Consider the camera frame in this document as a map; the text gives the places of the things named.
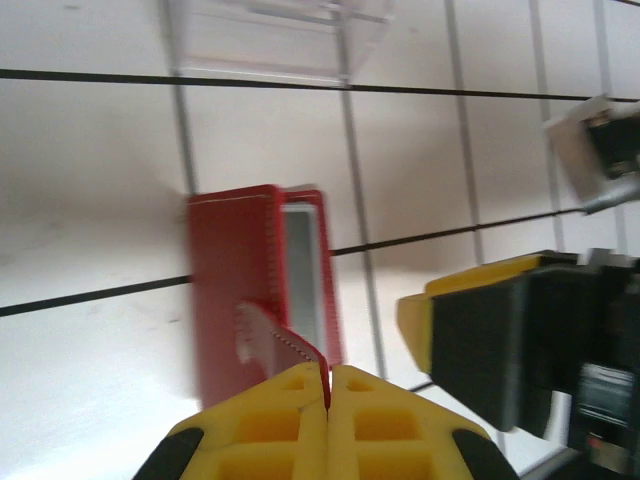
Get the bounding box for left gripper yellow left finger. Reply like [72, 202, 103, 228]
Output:
[133, 363, 331, 480]

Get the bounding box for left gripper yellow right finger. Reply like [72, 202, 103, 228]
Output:
[327, 364, 522, 480]

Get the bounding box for red card holder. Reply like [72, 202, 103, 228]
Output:
[185, 183, 350, 414]

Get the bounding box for clear acrylic card stand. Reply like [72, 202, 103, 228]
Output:
[163, 0, 397, 90]

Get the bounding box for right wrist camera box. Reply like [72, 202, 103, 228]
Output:
[543, 93, 640, 217]

